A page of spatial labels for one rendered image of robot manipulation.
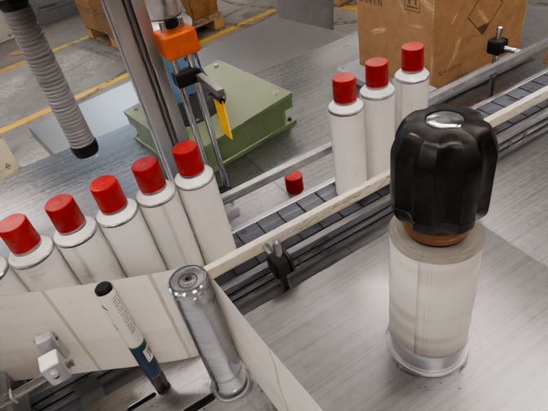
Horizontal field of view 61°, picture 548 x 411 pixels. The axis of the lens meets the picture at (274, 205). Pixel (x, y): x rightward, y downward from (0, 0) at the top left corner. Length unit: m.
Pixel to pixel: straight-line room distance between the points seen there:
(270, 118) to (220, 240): 0.44
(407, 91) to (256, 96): 0.41
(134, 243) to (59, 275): 0.09
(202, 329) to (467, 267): 0.25
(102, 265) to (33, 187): 0.59
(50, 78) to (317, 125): 0.62
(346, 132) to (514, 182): 0.34
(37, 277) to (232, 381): 0.25
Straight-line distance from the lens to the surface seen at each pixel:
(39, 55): 0.61
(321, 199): 0.79
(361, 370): 0.57
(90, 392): 0.71
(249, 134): 1.01
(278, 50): 1.49
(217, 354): 0.50
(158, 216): 0.60
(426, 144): 0.36
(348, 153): 0.71
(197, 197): 0.60
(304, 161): 0.74
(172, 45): 0.61
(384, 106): 0.72
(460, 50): 1.16
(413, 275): 0.45
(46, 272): 0.60
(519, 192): 0.89
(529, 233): 0.81
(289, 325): 0.62
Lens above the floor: 1.38
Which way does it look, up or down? 39 degrees down
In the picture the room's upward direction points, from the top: 12 degrees counter-clockwise
